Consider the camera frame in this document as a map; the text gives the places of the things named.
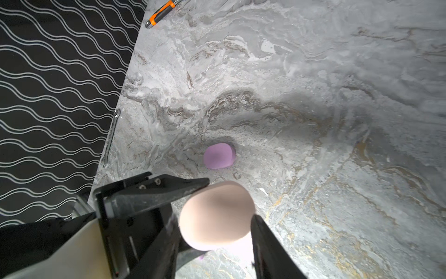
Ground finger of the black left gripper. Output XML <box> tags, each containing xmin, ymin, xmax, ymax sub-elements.
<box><xmin>104</xmin><ymin>174</ymin><xmax>210</xmax><ymax>219</ymax></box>
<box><xmin>175</xmin><ymin>240</ymin><xmax>207</xmax><ymax>271</ymax></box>

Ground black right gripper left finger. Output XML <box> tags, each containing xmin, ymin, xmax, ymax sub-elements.
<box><xmin>126</xmin><ymin>214</ymin><xmax>180</xmax><ymax>279</ymax></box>

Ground adjustable wrench orange handle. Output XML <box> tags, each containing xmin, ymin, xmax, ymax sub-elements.
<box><xmin>145</xmin><ymin>0</ymin><xmax>182</xmax><ymax>29</ymax></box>

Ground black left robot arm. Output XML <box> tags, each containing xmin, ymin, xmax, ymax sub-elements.
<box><xmin>1</xmin><ymin>172</ymin><xmax>210</xmax><ymax>279</ymax></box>

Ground purple earbud charging case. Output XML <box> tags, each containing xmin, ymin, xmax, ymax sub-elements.
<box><xmin>203</xmin><ymin>143</ymin><xmax>236</xmax><ymax>169</ymax></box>

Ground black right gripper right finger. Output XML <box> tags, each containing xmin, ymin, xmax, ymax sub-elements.
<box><xmin>251</xmin><ymin>215</ymin><xmax>307</xmax><ymax>279</ymax></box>

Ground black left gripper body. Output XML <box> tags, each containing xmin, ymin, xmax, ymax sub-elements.
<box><xmin>92</xmin><ymin>172</ymin><xmax>173</xmax><ymax>279</ymax></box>

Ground pink earbud charging case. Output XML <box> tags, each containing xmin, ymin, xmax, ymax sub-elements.
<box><xmin>179</xmin><ymin>181</ymin><xmax>256</xmax><ymax>251</ymax></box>

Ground silver combination wrench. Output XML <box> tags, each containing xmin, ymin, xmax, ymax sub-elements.
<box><xmin>101</xmin><ymin>109</ymin><xmax>121</xmax><ymax>167</ymax></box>

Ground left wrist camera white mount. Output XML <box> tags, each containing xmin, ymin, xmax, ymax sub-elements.
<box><xmin>1</xmin><ymin>213</ymin><xmax>111</xmax><ymax>279</ymax></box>

